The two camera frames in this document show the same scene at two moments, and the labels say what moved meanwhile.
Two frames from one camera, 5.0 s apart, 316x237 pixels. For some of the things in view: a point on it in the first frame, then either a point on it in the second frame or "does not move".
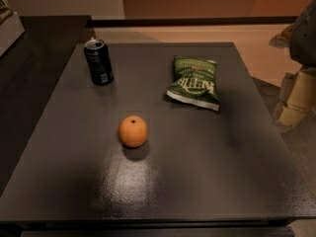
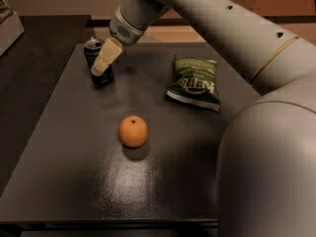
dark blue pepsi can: [99, 62] does not move
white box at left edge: [10, 31] does not move
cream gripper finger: [301, 99] to [110, 52]
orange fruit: [133, 130] does not move
